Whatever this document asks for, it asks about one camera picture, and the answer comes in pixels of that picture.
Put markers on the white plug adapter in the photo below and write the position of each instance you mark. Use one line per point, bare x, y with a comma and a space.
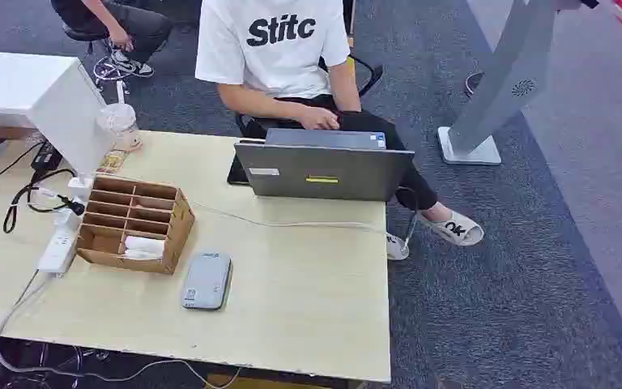
79, 188

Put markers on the clear plastic drink cup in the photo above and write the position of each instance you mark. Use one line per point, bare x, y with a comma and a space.
119, 124

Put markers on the person in dark clothes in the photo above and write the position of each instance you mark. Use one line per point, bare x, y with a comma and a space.
123, 32

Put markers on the person in white shirt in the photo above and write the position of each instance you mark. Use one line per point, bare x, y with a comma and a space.
289, 80

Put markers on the wooden compartment card box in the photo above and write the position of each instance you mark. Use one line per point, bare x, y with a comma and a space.
128, 215

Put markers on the black power adapter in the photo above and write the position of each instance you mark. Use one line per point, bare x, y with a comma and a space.
46, 157

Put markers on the grey open laptop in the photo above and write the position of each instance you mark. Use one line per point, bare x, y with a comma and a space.
324, 173

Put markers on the yellow snack packet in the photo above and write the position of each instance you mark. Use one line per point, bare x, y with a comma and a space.
112, 161

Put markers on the white power strip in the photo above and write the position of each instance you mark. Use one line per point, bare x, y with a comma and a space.
59, 248

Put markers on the grey card pack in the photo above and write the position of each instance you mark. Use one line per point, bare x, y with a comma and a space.
207, 281

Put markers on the black swivel stool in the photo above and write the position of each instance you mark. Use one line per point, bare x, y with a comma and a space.
96, 53

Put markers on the pale wooden desk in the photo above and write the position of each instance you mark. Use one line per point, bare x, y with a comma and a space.
289, 300

